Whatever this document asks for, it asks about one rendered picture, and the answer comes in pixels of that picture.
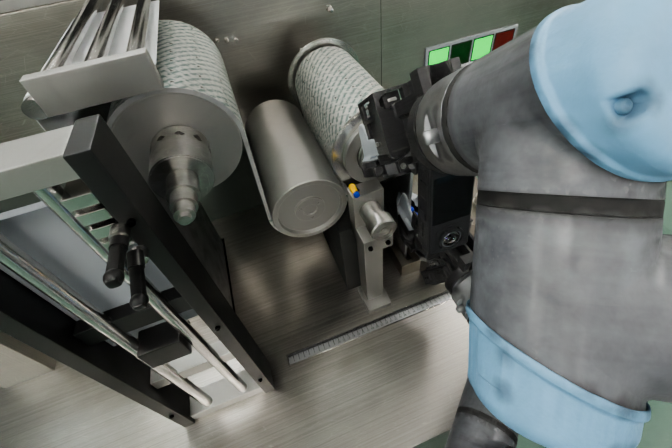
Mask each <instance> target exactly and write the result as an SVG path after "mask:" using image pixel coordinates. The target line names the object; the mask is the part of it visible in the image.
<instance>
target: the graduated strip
mask: <svg viewBox="0 0 672 448"><path fill-rule="evenodd" d="M450 300H452V298H451V295H450V293H449V292H448V290H446V291H443V292H441V293H438V294H436V295H433V296H431V297H428V298H426V299H423V300H421V301H419V302H416V303H414V304H411V305H409V306H406V307H404V308H401V309H399V310H396V311H394V312H391V313H389V314H386V315H384V316H381V317H379V318H376V319H374V320H371V321H369V322H367V323H364V324H362V325H359V326H357V327H354V328H352V329H349V330H347V331H344V332H342V333H339V334H337V335H334V336H332V337H329V338H327V339H324V340H322V341H320V342H317V343H315V344H312V345H310V346H307V347H305V348H302V349H300V350H297V351H295V352H292V353H290V354H287V355H286V356H287V360H288V364H289V366H291V365H294V364H296V363H299V362H301V361H304V360H306V359H308V358H311V357H313V356H316V355H318V354H321V353H323V352H325V351H328V350H330V349H333V348H335V347H338V346H340V345H343V344H345V343H347V342H350V341H352V340H355V339H357V338H360V337H362V336H364V335H367V334H369V333H372V332H374V331H377V330H379V329H382V328H384V327H386V326H389V325H391V324H394V323H396V322H399V321H401V320H403V319H406V318H408V317H411V316H413V315H416V314H418V313H420V312H423V311H425V310H428V309H430V308H433V307H435V306H438V305H440V304H442V303H445V302H447V301H450Z"/></svg>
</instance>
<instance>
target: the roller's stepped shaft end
mask: <svg viewBox="0 0 672 448"><path fill-rule="evenodd" d="M200 199H201V192H200V182H199V177H198V175H197V174H196V173H195V172H194V171H192V170H189V169H176V170H173V171H172V172H170V173H169V174H168V175H167V177H166V200H167V202H168V203H169V204H170V211H171V213H172V214H173V219H174V220H175V221H176V222H178V223H179V224H181V225H188V224H190V223H191V222H192V221H194V220H195V218H196V212H197V211H198V208H199V206H198V203H199V201H200Z"/></svg>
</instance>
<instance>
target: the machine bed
mask: <svg viewBox="0 0 672 448"><path fill-rule="evenodd" d="M211 222H212V224H213V226H214V228H215V229H216V231H217V233H218V235H219V236H220V238H221V240H222V242H223V247H224V254H225V260H226V267H227V273H228V280H229V287H230V293H231V300H232V306H233V310H234V312H235V313H236V314H237V316H238V317H239V319H240V320H241V322H242V323H243V325H244V326H245V328H246V329H247V331H248V332H249V334H250V335H251V336H252V338H253V339H254V341H255V342H256V344H257V345H258V347H259V348H260V350H261V351H262V353H263V354H264V356H265V357H266V358H267V360H268V361H269V363H270V368H271V372H272V377H273V382H274V387H275V390H273V391H270V392H268V393H265V392H264V391H262V392H260V393H258V394H255V395H253V396H250V397H248V398H246V399H243V400H241V401H238V402H236V403H234V404H231V405H229V406H226V407H224V408H222V409H219V410H217V411H214V412H212V413H210V414H207V415H205V416H203V417H200V418H198V419H195V423H194V424H192V425H189V426H187V427H183V426H181V425H179V424H177V423H175V422H173V421H171V420H169V419H168V418H166V417H164V416H162V415H160V414H158V413H156V412H154V411H152V410H150V409H148V408H147V407H145V406H143V405H141V404H139V403H137V402H135V401H133V400H131V399H129V398H127V397H126V396H124V395H122V394H120V393H118V392H116V391H114V390H112V389H110V388H108V387H106V386H105V385H103V384H101V383H99V382H97V381H95V380H93V379H91V378H89V377H87V376H86V375H84V374H82V373H80V372H78V371H76V370H74V369H72V368H70V367H68V366H66V365H65V364H63V363H61V362H59V361H56V366H55V370H54V371H51V372H49V373H46V374H43V375H41V376H38V377H35V378H32V379H30V380H27V381H24V382H22V383H19V384H16V385H13V386H11V387H8V388H2V387H0V448H420V447H423V446H425V445H427V444H429V443H431V442H433V441H435V440H437V439H439V438H441V437H443V436H445V435H447V434H449V433H450V430H451V427H452V424H453V421H454V418H455V415H456V412H457V408H458V405H459V402H460V399H461V396H462V393H463V390H464V387H465V384H466V380H467V373H468V353H469V324H468V323H467V321H466V319H465V318H464V316H463V315H462V313H458V312H457V311H456V304H455V303H454V301H453V300H450V301H447V302H445V303H442V304H440V305H438V306H435V307H433V308H430V309H428V310H425V311H423V312H420V313H418V314H416V315H413V316H411V317H408V318H406V319H403V320H401V321H399V322H396V323H394V324H391V325H389V326H386V327H384V328H382V329H379V330H377V331H374V332H372V333H369V334H367V335H364V336H362V337H360V338H357V339H355V340H352V341H350V342H347V343H345V344H343V345H340V346H338V347H335V348H333V349H330V350H328V351H325V352H323V353H321V354H318V355H316V356H313V357H311V358H308V359H306V360H304V361H301V362H299V363H296V364H294V365H291V366H289V364H288V360H287V356H286V355H287V354H290V353H292V352H295V351H297V350H300V349H302V348H305V347H307V346H310V345H312V344H315V343H317V342H320V341H322V340H324V339H327V338H329V337H332V336H334V335H337V334H339V333H342V332H344V331H347V330H349V329H352V328H354V327H357V326H359V325H362V324H364V323H367V322H369V321H371V320H374V319H376V318H379V317H381V316H384V315H386V314H389V313H391V312H394V311H396V310H399V309H401V308H404V307H406V306H409V305H411V304H414V303H416V302H419V301H421V300H423V299H426V298H428V297H431V296H433V295H436V294H438V293H441V292H443V291H446V290H447V289H446V287H445V282H444V283H442V284H437V285H432V284H428V285H425V282H424V280H423V277H422V274H421V271H424V270H426V267H429V266H430V265H431V264H430V265H428V263H427V262H424V261H421V262H420V269H419V270H418V271H415V272H412V273H410V274H407V275H405V276H401V275H400V273H399V271H398V270H397V268H396V266H395V265H394V263H393V261H392V259H391V258H390V256H389V254H388V252H387V251H386V249H385V248H383V287H384V289H385V291H386V293H387V295H388V297H389V299H390V301H391V305H390V306H387V307H385V308H382V309H380V310H377V311H375V312H372V313H370V314H369V313H368V311H367V309H366V306H365V304H364V302H363V300H362V298H361V295H360V293H359V291H358V287H356V288H353V289H350V290H348V289H347V287H346V285H345V282H344V280H343V278H342V275H341V273H340V271H339V268H338V266H337V264H336V261H335V259H334V257H333V255H332V252H331V250H330V248H329V245H328V243H327V241H326V238H325V236H324V234H323V232H321V233H318V234H316V235H312V236H308V237H292V236H288V235H285V234H283V233H281V232H279V231H277V230H276V229H275V228H274V227H273V226H272V225H271V224H270V222H269V220H268V217H267V213H266V210H265V207H264V204H263V205H260V206H257V207H254V208H251V209H248V210H245V211H241V212H238V213H235V214H232V215H229V216H226V217H223V218H220V219H217V220H214V221H211Z"/></svg>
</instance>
